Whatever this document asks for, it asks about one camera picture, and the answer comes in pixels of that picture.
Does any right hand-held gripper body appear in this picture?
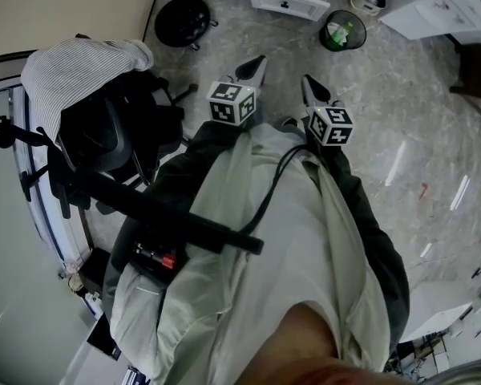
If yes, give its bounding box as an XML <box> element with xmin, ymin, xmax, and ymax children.
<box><xmin>304</xmin><ymin>99</ymin><xmax>355</xmax><ymax>147</ymax></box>

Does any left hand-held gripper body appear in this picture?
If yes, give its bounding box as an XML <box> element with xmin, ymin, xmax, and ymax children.
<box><xmin>206</xmin><ymin>72</ymin><xmax>265</xmax><ymax>127</ymax></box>

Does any person's left forearm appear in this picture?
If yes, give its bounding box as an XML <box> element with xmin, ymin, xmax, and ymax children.
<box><xmin>142</xmin><ymin>119</ymin><xmax>248</xmax><ymax>216</ymax></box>

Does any person's right forearm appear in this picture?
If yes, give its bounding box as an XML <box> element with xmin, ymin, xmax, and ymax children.
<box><xmin>322</xmin><ymin>142</ymin><xmax>382</xmax><ymax>236</ymax></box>

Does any green plastic bottle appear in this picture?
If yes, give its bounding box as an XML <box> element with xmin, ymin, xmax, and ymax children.
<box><xmin>333</xmin><ymin>22</ymin><xmax>354</xmax><ymax>50</ymax></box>

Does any crumpled white paper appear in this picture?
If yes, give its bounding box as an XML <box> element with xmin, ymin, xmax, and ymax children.
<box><xmin>325</xmin><ymin>21</ymin><xmax>345</xmax><ymax>43</ymax></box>

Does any black mesh wastebasket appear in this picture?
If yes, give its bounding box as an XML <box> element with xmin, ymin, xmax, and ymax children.
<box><xmin>318</xmin><ymin>9</ymin><xmax>368</xmax><ymax>52</ymax></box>

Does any black round stool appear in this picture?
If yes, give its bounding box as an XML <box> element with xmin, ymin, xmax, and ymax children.
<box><xmin>154</xmin><ymin>0</ymin><xmax>220</xmax><ymax>51</ymax></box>

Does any person's torso in pale vest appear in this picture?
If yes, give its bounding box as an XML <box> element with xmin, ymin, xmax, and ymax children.
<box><xmin>103</xmin><ymin>124</ymin><xmax>402</xmax><ymax>385</ymax></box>

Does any black office chair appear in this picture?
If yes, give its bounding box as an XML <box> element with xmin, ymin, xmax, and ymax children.
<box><xmin>43</xmin><ymin>68</ymin><xmax>197</xmax><ymax>216</ymax></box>

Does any dark wooden table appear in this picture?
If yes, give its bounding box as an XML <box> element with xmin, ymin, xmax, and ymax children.
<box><xmin>448</xmin><ymin>34</ymin><xmax>481</xmax><ymax>130</ymax></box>

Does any striped white shirt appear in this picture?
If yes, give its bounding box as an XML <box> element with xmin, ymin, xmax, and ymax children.
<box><xmin>20</xmin><ymin>37</ymin><xmax>156</xmax><ymax>144</ymax></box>

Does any black battery pack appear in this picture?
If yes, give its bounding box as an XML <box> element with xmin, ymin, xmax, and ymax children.
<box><xmin>128</xmin><ymin>237</ymin><xmax>189</xmax><ymax>285</ymax></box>

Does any beige partition panel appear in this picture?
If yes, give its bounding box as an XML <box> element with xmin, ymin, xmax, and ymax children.
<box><xmin>0</xmin><ymin>0</ymin><xmax>160</xmax><ymax>62</ymax></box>

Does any black box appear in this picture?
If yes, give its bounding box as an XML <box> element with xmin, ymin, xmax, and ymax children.
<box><xmin>79</xmin><ymin>246</ymin><xmax>114</xmax><ymax>294</ymax></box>

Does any person's head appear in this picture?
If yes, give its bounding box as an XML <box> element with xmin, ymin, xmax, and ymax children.
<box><xmin>234</xmin><ymin>301</ymin><xmax>422</xmax><ymax>385</ymax></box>

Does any white low table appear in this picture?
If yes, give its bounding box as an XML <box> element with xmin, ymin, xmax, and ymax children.
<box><xmin>400</xmin><ymin>290</ymin><xmax>481</xmax><ymax>348</ymax></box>

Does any black flat panel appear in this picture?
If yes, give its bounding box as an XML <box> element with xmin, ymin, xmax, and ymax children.
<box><xmin>86</xmin><ymin>313</ymin><xmax>123</xmax><ymax>361</ymax></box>

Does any black cable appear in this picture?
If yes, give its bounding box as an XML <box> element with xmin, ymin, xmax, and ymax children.
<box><xmin>240</xmin><ymin>144</ymin><xmax>312</xmax><ymax>236</ymax></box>

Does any black strap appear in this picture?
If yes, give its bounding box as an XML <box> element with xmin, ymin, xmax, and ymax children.
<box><xmin>43</xmin><ymin>134</ymin><xmax>265</xmax><ymax>254</ymax></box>

